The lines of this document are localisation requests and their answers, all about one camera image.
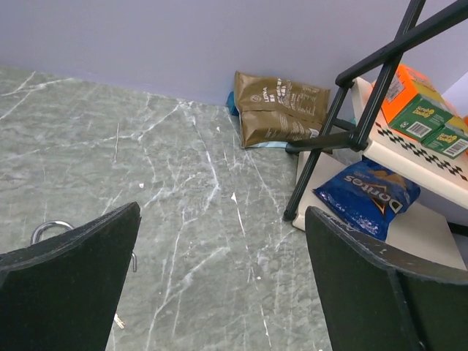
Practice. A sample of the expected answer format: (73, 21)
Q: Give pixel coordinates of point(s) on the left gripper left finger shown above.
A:
(62, 293)

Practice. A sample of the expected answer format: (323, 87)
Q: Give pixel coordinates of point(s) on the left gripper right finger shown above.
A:
(377, 297)

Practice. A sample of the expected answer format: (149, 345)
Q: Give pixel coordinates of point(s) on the blue snack bag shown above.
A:
(368, 196)

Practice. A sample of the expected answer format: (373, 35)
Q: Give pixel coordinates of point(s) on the beige three-tier shelf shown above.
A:
(354, 121)

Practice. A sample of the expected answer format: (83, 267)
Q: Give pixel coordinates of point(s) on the green box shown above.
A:
(450, 139)
(412, 105)

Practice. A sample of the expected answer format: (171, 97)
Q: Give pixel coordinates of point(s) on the green box far left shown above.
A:
(412, 105)

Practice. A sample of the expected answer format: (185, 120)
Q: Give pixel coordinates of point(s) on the brown foil pouch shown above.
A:
(276, 110)

